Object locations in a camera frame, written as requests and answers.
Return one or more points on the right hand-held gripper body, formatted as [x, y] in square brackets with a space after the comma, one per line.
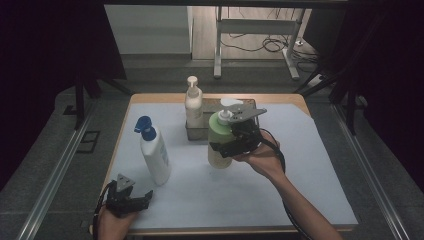
[246, 136]

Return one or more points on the white bottle with blue pump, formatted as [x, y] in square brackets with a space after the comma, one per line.
[155, 156]

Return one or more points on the white metal stand frame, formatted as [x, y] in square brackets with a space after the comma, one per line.
[256, 26]

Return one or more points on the dark curtain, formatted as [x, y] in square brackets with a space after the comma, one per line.
[393, 83]
[40, 66]

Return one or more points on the white power strip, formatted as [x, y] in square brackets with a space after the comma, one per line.
[316, 81]

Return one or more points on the cream pump bottle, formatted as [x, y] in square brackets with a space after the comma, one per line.
[194, 106]

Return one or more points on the grey mesh basket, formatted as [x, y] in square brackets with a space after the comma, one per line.
[196, 133]

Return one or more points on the person's left hand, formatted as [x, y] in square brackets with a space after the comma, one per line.
[113, 226]

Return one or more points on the black stand legs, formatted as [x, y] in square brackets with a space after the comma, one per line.
[350, 106]
[80, 100]

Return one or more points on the green bottle with white pump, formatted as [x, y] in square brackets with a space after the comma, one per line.
[220, 130]

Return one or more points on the person's right hand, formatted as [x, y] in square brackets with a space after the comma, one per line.
[265, 160]

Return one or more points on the aluminium rail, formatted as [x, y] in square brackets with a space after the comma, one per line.
[370, 173]
[53, 180]

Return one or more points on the white cabinet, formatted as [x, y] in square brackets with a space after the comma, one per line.
[150, 30]

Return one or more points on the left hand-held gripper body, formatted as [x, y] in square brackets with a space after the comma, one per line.
[118, 200]

